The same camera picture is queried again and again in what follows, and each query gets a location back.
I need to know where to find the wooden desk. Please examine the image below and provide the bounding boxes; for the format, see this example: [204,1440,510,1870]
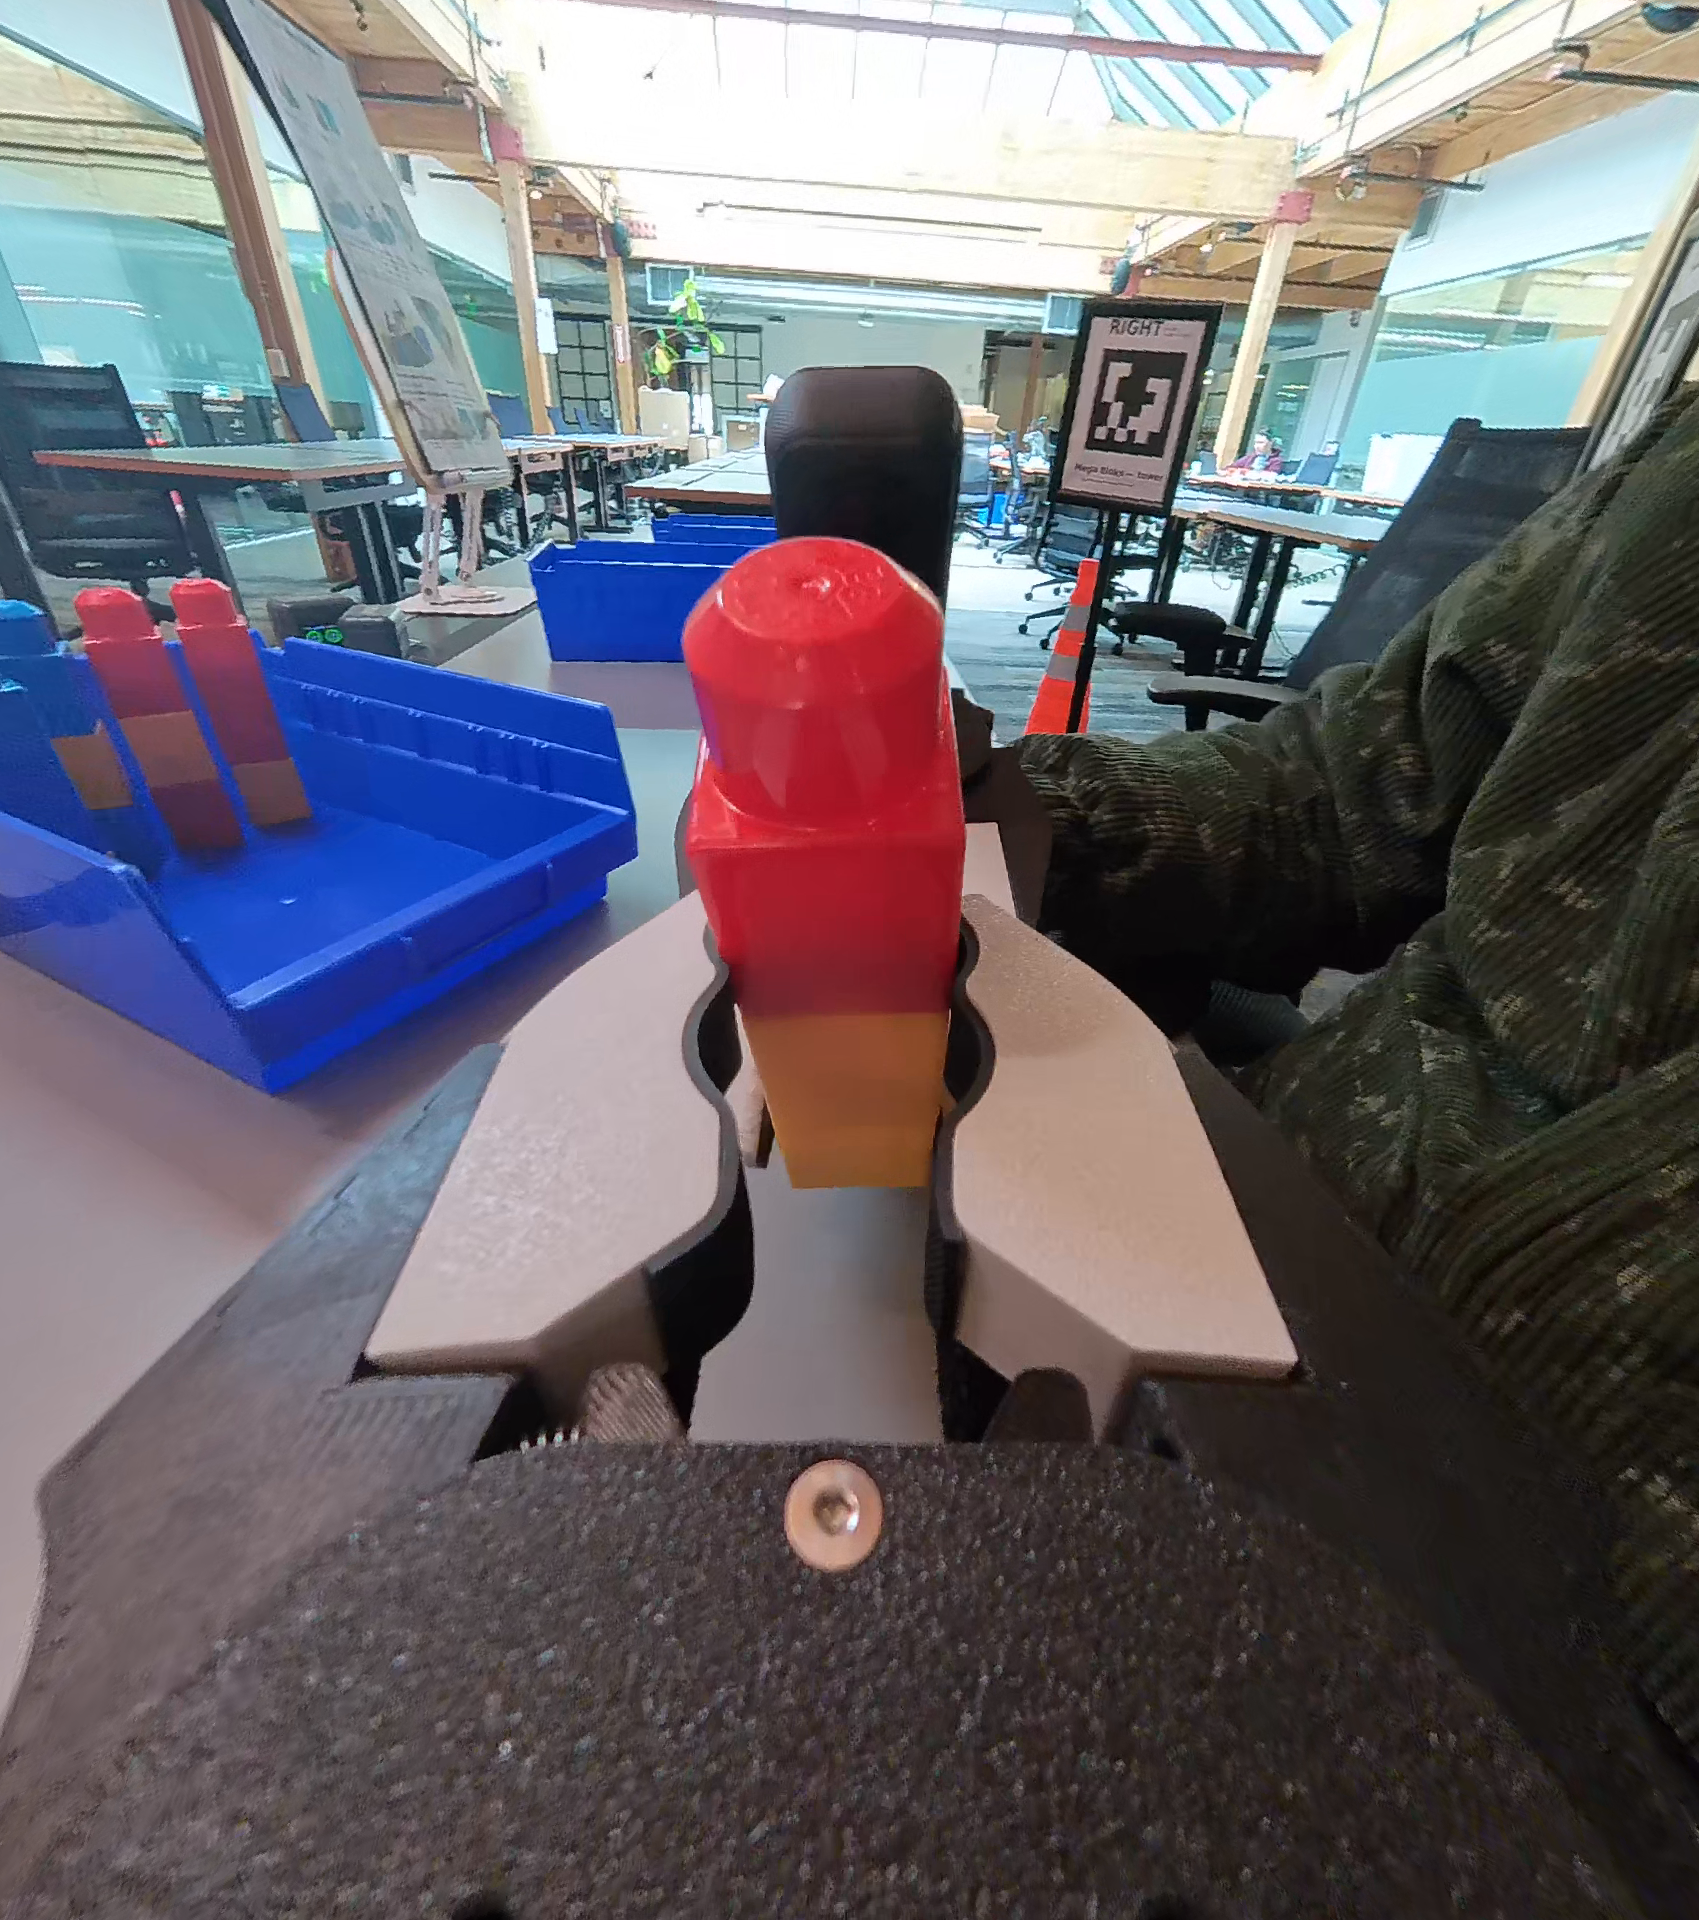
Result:
[30,438,417,607]
[1173,493,1397,631]

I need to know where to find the white document stand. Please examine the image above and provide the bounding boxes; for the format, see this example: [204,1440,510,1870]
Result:
[223,0,539,619]

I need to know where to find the yellow mega block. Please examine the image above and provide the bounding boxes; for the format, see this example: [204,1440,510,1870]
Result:
[741,1006,952,1191]

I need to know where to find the person's right forearm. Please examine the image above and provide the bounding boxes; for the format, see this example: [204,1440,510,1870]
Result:
[1014,320,1699,1054]

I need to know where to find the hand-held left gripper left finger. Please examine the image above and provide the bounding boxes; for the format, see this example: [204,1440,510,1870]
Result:
[362,896,757,1381]

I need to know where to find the cluster of block towers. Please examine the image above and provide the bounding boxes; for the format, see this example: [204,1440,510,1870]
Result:
[0,576,316,877]

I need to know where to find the black white tag sign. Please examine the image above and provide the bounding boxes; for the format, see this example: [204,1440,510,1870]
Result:
[1580,127,1699,475]
[1045,297,1230,649]

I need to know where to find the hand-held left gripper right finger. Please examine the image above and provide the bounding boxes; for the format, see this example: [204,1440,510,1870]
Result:
[926,895,1303,1428]

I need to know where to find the red mega block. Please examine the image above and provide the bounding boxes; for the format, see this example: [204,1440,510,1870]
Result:
[680,538,971,1026]

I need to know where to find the green potted plant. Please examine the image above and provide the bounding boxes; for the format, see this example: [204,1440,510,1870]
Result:
[638,275,728,383]

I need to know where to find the orange traffic cone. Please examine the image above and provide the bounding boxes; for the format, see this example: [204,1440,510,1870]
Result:
[1022,557,1101,741]

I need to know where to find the black box device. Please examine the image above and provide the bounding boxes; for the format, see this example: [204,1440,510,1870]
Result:
[263,590,411,663]

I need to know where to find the black office chair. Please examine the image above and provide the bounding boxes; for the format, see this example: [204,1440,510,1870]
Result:
[1147,415,1596,737]
[0,351,214,601]

